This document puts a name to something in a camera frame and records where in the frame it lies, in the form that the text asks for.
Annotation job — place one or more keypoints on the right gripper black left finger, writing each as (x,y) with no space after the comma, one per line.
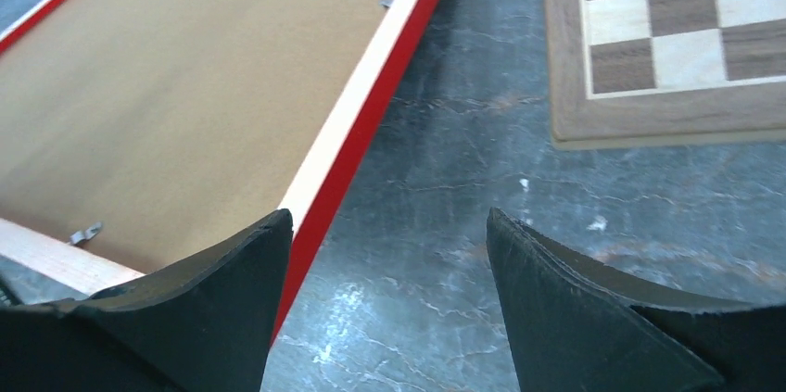
(203,323)

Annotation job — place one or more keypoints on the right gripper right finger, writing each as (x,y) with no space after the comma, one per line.
(576,324)

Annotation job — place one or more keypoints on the orange picture frame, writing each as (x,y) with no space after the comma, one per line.
(317,189)

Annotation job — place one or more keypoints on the brown frame backing board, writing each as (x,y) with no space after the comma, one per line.
(174,123)

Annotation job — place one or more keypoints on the wooden chessboard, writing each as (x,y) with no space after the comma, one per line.
(665,72)

